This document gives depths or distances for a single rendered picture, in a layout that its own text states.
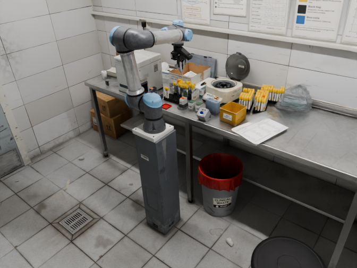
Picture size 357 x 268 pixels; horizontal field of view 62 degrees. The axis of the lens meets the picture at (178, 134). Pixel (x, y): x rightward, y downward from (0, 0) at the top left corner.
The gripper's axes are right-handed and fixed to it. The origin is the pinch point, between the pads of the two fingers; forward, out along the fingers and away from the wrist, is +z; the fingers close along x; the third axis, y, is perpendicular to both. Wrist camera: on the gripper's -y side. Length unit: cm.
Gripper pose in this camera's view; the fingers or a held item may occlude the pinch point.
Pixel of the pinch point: (181, 70)
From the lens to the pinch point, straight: 225.6
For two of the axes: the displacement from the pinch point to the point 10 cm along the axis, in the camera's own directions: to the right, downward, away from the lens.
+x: -6.2, 4.4, -6.5
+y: -7.9, -3.0, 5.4
